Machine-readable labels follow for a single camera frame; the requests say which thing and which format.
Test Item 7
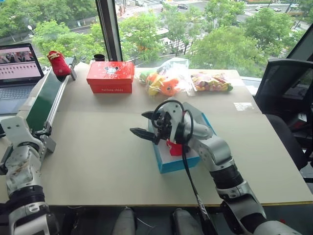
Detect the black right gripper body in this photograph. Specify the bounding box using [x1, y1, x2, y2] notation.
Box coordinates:
[153, 110, 172, 142]

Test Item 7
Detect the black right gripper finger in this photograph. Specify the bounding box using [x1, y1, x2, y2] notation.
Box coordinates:
[141, 111, 159, 121]
[129, 127, 159, 145]

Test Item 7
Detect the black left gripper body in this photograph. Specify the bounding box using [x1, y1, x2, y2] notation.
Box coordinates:
[31, 129, 51, 141]

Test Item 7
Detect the red shoe with white trim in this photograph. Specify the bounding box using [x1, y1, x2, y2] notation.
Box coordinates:
[166, 139, 189, 157]

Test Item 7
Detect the blue open shoebox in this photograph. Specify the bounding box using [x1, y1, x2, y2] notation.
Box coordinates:
[147, 112, 217, 175]

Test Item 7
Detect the red cartoon print shoebox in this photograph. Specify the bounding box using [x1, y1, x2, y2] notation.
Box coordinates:
[86, 61, 135, 94]

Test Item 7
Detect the plastic bag of plush fruit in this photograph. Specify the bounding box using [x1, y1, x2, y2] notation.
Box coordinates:
[135, 57, 191, 98]

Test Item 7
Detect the green conveyor belt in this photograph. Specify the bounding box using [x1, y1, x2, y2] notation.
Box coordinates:
[0, 55, 78, 175]

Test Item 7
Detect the plastic bag of colourful candies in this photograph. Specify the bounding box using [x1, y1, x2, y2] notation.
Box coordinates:
[189, 71, 234, 94]

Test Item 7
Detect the open laptop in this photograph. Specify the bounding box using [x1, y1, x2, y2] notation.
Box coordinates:
[0, 43, 45, 116]

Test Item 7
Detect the clear tape patch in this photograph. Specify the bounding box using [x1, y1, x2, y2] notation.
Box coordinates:
[233, 102, 254, 111]

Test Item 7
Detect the grey rounded shape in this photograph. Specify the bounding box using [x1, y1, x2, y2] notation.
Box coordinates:
[170, 208, 204, 235]
[111, 207, 137, 235]

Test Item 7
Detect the black mesh office chair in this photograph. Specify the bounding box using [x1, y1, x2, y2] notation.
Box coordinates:
[253, 58, 313, 172]

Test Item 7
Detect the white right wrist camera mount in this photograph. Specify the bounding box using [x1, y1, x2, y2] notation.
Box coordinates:
[160, 99, 187, 144]

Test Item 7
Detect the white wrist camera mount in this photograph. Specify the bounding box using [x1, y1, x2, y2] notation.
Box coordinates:
[0, 116, 33, 148]
[160, 99, 187, 144]

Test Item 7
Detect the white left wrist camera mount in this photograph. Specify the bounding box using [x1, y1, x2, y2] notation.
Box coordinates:
[0, 116, 33, 148]

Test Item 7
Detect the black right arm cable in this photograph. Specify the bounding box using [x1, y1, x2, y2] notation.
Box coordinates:
[155, 99, 214, 235]

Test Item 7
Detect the dark window frame post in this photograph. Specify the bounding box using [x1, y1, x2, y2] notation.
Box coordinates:
[94, 0, 123, 62]

